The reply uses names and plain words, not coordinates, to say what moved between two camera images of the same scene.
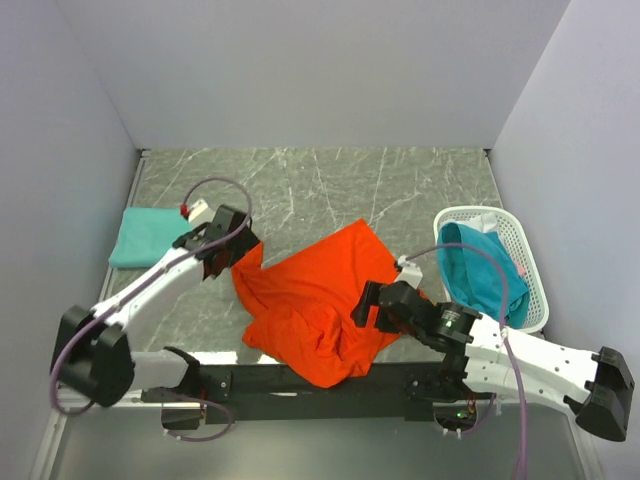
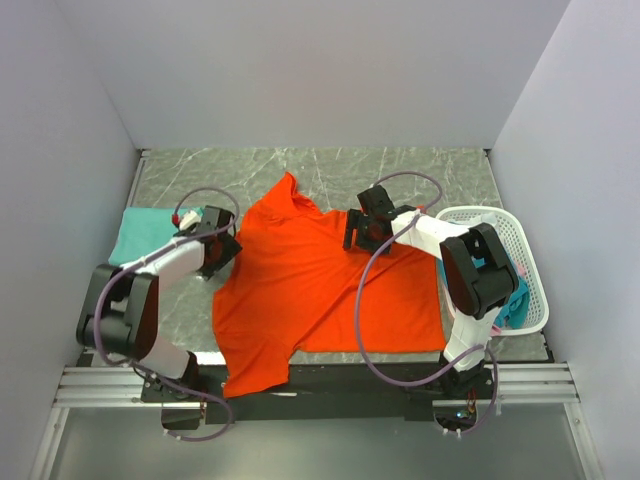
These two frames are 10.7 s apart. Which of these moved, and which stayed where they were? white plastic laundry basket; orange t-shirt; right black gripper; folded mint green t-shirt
Moved: right black gripper; orange t-shirt
Stayed: white plastic laundry basket; folded mint green t-shirt
